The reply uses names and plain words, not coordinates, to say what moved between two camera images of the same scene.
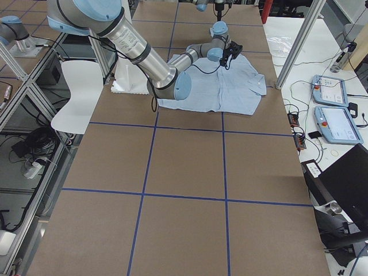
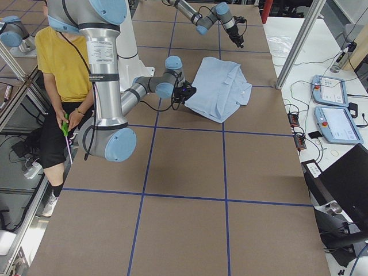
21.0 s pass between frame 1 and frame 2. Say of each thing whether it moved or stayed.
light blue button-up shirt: moved
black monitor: stayed
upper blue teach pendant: stayed
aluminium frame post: stayed
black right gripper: moved
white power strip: stayed
